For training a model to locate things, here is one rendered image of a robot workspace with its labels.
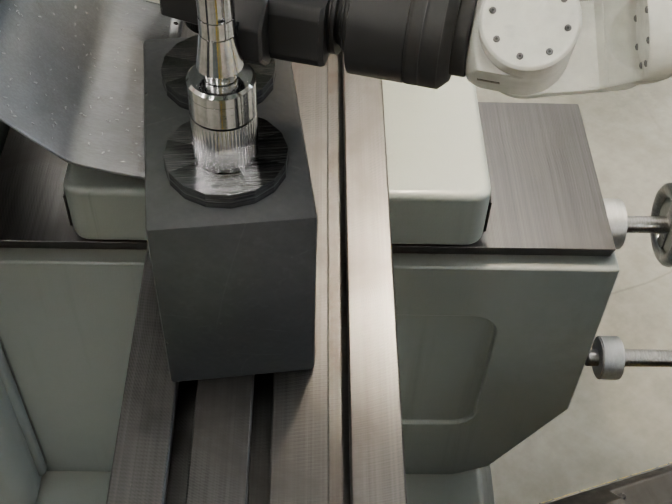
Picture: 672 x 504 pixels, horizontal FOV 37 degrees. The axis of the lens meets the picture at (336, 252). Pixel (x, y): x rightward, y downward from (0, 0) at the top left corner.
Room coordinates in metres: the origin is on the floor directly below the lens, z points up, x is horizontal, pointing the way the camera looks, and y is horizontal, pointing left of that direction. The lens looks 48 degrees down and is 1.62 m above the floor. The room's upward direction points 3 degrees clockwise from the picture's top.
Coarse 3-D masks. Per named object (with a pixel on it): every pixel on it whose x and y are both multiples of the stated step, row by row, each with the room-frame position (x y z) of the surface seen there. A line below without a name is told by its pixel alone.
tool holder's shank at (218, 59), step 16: (208, 0) 0.52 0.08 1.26; (224, 0) 0.52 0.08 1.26; (208, 16) 0.52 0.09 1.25; (224, 16) 0.52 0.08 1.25; (208, 32) 0.52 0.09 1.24; (224, 32) 0.52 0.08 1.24; (208, 48) 0.52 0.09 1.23; (224, 48) 0.52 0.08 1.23; (240, 48) 0.53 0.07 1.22; (208, 64) 0.52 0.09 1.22; (224, 64) 0.52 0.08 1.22; (240, 64) 0.53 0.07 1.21; (208, 80) 0.52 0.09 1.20; (224, 80) 0.52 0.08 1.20
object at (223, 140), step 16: (256, 96) 0.53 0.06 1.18; (192, 112) 0.52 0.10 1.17; (208, 112) 0.51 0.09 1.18; (224, 112) 0.51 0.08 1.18; (240, 112) 0.51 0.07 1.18; (256, 112) 0.53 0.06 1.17; (192, 128) 0.52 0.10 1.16; (208, 128) 0.51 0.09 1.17; (224, 128) 0.51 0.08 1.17; (240, 128) 0.51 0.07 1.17; (256, 128) 0.53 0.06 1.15; (192, 144) 0.53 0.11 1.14; (208, 144) 0.51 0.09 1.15; (224, 144) 0.51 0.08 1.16; (240, 144) 0.51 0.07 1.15; (256, 144) 0.53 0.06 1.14; (208, 160) 0.51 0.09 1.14; (224, 160) 0.51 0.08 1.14; (240, 160) 0.51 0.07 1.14
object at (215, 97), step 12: (192, 72) 0.53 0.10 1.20; (240, 72) 0.53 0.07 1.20; (252, 72) 0.54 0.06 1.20; (192, 84) 0.52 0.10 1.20; (204, 84) 0.52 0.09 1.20; (228, 84) 0.52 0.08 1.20; (240, 84) 0.52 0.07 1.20; (252, 84) 0.52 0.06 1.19; (192, 96) 0.51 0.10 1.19; (204, 96) 0.51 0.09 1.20; (216, 96) 0.51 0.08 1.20; (228, 96) 0.51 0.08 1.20; (240, 96) 0.51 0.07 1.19; (252, 96) 0.52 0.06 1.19; (216, 108) 0.51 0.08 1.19; (228, 108) 0.51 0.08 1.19
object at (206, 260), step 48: (144, 48) 0.67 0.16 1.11; (192, 48) 0.65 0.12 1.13; (144, 96) 0.61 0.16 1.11; (288, 96) 0.61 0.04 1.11; (288, 144) 0.55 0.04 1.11; (192, 192) 0.49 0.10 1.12; (240, 192) 0.49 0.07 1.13; (288, 192) 0.50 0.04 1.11; (192, 240) 0.47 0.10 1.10; (240, 240) 0.47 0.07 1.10; (288, 240) 0.48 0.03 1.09; (192, 288) 0.47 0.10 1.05; (240, 288) 0.47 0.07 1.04; (288, 288) 0.48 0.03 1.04; (192, 336) 0.46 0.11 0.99; (240, 336) 0.47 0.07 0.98; (288, 336) 0.48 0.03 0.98
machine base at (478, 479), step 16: (48, 480) 0.76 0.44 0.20; (64, 480) 0.76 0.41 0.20; (80, 480) 0.76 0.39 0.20; (96, 480) 0.76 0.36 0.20; (416, 480) 0.78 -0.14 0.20; (432, 480) 0.79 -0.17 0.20; (448, 480) 0.79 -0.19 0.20; (464, 480) 0.79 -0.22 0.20; (480, 480) 0.79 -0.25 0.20; (48, 496) 0.73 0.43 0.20; (64, 496) 0.73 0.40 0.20; (80, 496) 0.73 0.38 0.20; (96, 496) 0.73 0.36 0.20; (416, 496) 0.76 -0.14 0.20; (432, 496) 0.76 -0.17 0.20; (448, 496) 0.76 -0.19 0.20; (464, 496) 0.76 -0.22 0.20; (480, 496) 0.76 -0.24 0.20
